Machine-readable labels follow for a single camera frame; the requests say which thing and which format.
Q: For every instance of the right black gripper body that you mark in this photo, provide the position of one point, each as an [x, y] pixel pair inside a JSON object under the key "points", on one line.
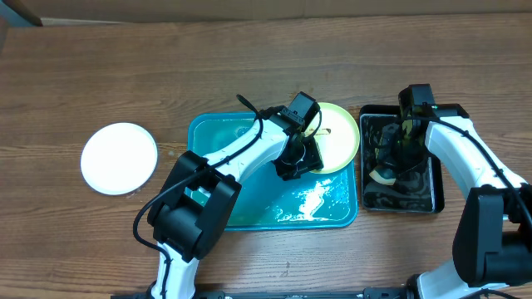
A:
{"points": [[410, 154]]}

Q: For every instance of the white plate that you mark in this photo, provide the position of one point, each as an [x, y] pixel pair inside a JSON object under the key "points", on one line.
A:
{"points": [[119, 158]]}

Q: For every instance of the yellow green sponge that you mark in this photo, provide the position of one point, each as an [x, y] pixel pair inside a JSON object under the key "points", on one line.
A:
{"points": [[384, 171]]}

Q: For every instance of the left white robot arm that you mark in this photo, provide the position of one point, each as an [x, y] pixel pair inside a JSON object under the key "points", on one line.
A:
{"points": [[187, 217]]}

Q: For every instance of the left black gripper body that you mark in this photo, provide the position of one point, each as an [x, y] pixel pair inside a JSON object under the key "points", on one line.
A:
{"points": [[304, 155]]}

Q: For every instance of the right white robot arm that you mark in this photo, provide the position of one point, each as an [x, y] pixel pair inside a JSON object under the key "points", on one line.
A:
{"points": [[492, 245]]}

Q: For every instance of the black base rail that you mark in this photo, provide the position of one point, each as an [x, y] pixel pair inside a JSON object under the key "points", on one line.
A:
{"points": [[367, 293]]}

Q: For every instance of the teal plastic tray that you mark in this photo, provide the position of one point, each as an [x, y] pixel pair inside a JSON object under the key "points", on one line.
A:
{"points": [[268, 203]]}

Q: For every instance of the yellow-green rimmed plate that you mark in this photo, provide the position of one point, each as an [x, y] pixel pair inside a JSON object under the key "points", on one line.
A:
{"points": [[337, 136]]}

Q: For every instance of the black water tray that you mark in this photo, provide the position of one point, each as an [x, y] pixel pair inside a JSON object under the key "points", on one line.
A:
{"points": [[418, 187]]}

